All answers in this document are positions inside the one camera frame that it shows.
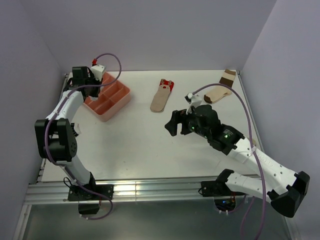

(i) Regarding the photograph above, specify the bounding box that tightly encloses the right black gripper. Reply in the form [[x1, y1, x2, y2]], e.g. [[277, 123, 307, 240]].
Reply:
[[164, 108, 210, 139]]

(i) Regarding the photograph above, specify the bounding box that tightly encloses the beige reindeer sock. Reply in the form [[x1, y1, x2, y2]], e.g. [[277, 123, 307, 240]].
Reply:
[[150, 79, 174, 113]]

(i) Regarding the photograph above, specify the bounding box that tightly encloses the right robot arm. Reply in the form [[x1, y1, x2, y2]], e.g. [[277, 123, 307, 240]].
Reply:
[[164, 105, 310, 218]]

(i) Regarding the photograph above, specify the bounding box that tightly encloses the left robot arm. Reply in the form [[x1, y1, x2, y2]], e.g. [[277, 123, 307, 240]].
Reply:
[[34, 64, 106, 200]]

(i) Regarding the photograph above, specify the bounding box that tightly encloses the pink compartment organizer tray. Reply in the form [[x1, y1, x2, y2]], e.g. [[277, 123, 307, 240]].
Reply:
[[84, 80, 131, 122]]

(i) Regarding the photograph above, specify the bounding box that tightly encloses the cream brown striped sock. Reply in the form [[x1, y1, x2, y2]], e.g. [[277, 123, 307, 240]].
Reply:
[[203, 69, 236, 104]]

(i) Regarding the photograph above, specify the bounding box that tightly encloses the black white striped ankle sock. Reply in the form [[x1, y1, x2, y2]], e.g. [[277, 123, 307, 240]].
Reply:
[[70, 122, 82, 137]]

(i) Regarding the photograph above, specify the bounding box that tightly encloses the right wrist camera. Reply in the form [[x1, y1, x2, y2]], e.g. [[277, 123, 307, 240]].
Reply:
[[184, 92, 202, 115]]

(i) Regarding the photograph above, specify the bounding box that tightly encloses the aluminium table front rail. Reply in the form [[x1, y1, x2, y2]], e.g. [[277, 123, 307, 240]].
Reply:
[[23, 176, 217, 205]]

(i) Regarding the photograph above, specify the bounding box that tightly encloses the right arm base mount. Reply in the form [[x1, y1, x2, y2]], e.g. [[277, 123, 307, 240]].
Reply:
[[198, 180, 247, 215]]

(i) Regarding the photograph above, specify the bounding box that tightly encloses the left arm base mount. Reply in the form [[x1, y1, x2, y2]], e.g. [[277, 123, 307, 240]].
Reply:
[[67, 184, 114, 220]]

